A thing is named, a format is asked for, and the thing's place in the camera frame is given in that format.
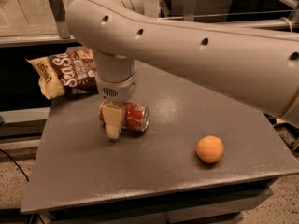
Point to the grey metal rail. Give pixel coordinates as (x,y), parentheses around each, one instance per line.
(35,40)

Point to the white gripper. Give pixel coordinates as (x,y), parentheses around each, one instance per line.
(118,90)

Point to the red coke can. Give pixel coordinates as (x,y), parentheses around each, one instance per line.
(136,116)

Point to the grey table cabinet base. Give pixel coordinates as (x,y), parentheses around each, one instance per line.
(219,205)

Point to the left metal rail bracket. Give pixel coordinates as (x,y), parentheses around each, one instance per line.
(58,12)

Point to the right metal rail bracket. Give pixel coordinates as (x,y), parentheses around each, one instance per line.
(189,10)

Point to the orange fruit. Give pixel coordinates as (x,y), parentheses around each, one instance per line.
(210,149)

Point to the metal rail bracket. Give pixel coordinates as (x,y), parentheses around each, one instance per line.
(189,10)
(58,12)

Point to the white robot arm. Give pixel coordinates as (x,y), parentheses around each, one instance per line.
(257,67)

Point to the brown chip bag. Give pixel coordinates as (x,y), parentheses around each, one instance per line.
(70,73)

